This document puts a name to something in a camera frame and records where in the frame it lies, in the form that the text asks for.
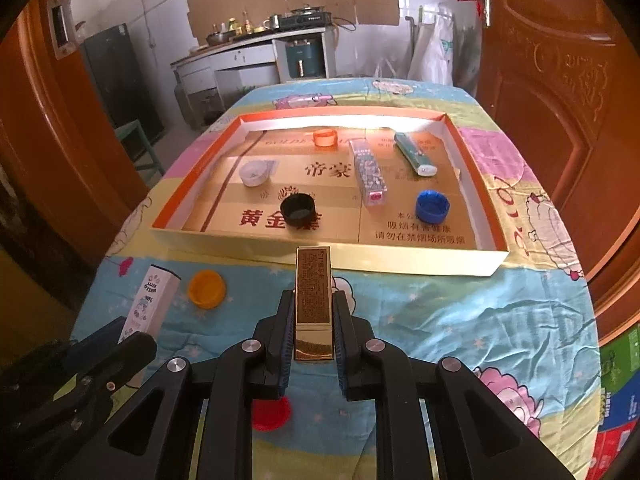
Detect carved orange wooden door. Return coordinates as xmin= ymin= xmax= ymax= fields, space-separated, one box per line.
xmin=477 ymin=0 xmax=636 ymax=301

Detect yellow-orange bottle cap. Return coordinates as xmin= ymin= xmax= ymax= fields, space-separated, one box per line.
xmin=187 ymin=270 xmax=227 ymax=309

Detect green carton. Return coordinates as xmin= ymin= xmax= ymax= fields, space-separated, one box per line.
xmin=597 ymin=325 xmax=640 ymax=401

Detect printed cartoon blanket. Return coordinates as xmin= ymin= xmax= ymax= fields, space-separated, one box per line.
xmin=70 ymin=76 xmax=601 ymax=480

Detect metal lock strike plate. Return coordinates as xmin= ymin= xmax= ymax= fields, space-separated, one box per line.
xmin=47 ymin=0 xmax=81 ymax=61

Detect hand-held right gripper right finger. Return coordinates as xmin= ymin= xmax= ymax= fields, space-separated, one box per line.
xmin=332 ymin=292 xmax=576 ymax=480

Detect black gas stove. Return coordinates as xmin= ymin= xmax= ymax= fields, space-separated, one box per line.
xmin=277 ymin=7 xmax=333 ymax=30

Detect teal long box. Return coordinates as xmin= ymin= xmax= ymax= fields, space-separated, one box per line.
xmin=393 ymin=131 xmax=437 ymax=177

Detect red carton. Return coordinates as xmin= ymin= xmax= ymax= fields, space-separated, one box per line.
xmin=585 ymin=422 xmax=640 ymax=480

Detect white printed small box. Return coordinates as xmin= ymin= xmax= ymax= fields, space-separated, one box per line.
xmin=117 ymin=265 xmax=181 ymax=346

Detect orange wooden door frame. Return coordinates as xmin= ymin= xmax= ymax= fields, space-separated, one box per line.
xmin=0 ymin=0 xmax=166 ymax=281

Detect blue carton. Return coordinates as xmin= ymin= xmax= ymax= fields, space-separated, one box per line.
xmin=597 ymin=385 xmax=640 ymax=433

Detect white plastic bags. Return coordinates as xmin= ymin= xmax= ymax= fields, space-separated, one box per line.
xmin=375 ymin=5 xmax=481 ymax=96

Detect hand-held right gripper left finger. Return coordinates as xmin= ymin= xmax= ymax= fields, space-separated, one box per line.
xmin=57 ymin=290 xmax=296 ymax=480

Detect shallow cardboard box tray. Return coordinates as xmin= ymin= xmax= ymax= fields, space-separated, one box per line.
xmin=151 ymin=112 xmax=511 ymax=278

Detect black bottle cap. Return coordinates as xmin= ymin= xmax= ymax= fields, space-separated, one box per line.
xmin=280 ymin=194 xmax=318 ymax=227

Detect red bottle cap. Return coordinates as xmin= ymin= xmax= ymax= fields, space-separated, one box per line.
xmin=251 ymin=395 xmax=292 ymax=431

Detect blue bottle cap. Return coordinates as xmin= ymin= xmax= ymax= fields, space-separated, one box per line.
xmin=415 ymin=189 xmax=451 ymax=224

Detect white bottle cap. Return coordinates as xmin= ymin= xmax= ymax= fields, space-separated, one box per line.
xmin=239 ymin=160 xmax=273 ymax=187

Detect gold rectangular box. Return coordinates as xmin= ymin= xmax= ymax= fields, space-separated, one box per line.
xmin=294 ymin=246 xmax=335 ymax=362

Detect dark grey metal cabinet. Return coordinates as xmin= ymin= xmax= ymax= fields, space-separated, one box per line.
xmin=80 ymin=22 xmax=166 ymax=141

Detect green stool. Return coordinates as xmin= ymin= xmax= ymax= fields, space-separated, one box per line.
xmin=114 ymin=120 xmax=166 ymax=181

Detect clear patterned plastic box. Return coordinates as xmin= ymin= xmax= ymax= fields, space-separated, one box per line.
xmin=348 ymin=138 xmax=389 ymax=208

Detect white kitchen counter cabinet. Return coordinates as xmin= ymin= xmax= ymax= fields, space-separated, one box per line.
xmin=170 ymin=30 xmax=338 ymax=131

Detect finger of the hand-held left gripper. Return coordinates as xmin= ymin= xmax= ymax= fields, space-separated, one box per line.
xmin=65 ymin=316 xmax=128 ymax=366
xmin=30 ymin=332 xmax=158 ymax=441

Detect green air fryer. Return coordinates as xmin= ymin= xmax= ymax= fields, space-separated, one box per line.
xmin=284 ymin=40 xmax=323 ymax=81

